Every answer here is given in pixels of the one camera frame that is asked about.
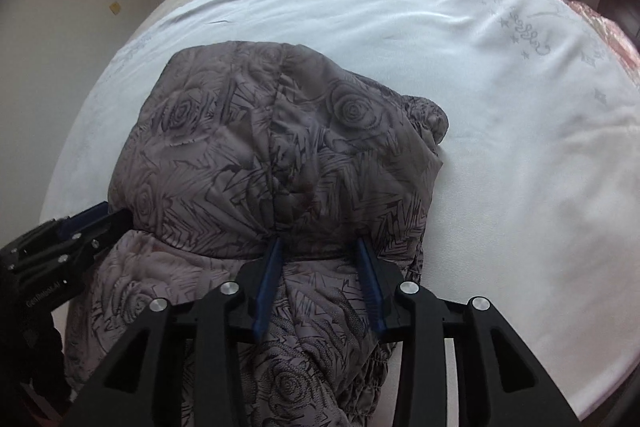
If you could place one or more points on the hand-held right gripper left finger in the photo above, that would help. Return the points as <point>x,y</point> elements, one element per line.
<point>267,287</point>

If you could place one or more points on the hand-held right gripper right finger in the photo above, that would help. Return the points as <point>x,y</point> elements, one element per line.
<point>369,287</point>

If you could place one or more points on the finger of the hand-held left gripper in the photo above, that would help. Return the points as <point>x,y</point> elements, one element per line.
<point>85,216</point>
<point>107,232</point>

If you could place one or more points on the grey rose-print padded jacket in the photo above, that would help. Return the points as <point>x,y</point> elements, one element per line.
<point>280,167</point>

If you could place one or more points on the person's left hand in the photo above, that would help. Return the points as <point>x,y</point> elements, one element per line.
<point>35,357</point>

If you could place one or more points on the white bed mattress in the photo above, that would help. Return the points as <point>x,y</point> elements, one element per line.
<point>525,147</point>

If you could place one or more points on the pink patterned blanket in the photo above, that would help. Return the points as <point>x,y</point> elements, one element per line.
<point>612,32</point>

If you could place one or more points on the dark wooden furniture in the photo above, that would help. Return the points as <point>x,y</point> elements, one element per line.
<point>622,4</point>

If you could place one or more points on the yellow wall sticker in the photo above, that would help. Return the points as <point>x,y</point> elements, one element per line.
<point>115,8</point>

